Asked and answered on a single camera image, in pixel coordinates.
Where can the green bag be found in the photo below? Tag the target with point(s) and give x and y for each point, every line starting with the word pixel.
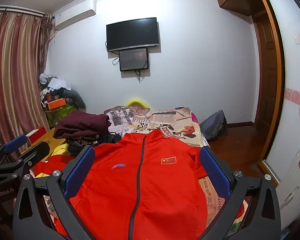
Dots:
pixel 62 113

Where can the yellow blanket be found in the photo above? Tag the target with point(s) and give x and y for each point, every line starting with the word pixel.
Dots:
pixel 61 152

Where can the printed bed sheet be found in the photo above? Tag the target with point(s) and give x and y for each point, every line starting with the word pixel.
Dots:
pixel 165 117

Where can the wooden door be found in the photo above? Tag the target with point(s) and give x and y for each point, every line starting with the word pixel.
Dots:
pixel 267 92

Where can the grey backpack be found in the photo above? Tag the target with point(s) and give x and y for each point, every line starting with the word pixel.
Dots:
pixel 213 126

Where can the white ribbed suitcase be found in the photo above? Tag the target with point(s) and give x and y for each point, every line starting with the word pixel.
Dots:
pixel 296 180

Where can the striped brown curtain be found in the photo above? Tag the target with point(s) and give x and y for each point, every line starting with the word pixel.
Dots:
pixel 12 75

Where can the folded patterned dark garment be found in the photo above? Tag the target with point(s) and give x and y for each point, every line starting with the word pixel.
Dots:
pixel 82 141

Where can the white air conditioner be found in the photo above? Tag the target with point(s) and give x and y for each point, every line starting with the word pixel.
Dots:
pixel 73 12

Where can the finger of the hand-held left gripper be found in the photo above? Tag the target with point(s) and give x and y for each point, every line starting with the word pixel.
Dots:
pixel 36 152
pixel 15 143

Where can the white wardrobe door with hearts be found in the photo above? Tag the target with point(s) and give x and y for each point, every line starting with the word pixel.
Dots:
pixel 292 80

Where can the folded dark blue garment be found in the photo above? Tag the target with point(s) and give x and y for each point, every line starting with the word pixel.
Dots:
pixel 114 138

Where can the orange box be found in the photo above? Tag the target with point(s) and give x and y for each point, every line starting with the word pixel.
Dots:
pixel 55 104

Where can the red box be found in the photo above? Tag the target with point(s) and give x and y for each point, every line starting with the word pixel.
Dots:
pixel 38 135

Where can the wall-mounted black television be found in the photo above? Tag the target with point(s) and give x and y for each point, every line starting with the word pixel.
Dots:
pixel 132 33

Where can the pile of clutter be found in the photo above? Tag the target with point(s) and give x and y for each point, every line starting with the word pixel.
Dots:
pixel 62 90

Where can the red zip jacket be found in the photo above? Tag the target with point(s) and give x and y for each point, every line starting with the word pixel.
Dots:
pixel 115 192

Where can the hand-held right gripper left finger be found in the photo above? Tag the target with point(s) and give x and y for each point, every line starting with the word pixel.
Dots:
pixel 80 173

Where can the white curtain rail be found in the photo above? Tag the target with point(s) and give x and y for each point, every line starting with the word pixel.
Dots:
pixel 17 11

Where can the folded maroon garment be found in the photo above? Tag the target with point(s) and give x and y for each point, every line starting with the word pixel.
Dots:
pixel 82 123

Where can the small wall-mounted monitor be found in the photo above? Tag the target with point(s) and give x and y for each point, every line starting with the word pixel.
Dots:
pixel 133 59

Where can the yellow plastic object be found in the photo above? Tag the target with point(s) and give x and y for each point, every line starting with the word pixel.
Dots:
pixel 137 103

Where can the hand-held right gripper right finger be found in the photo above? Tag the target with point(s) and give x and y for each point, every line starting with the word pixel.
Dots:
pixel 215 173

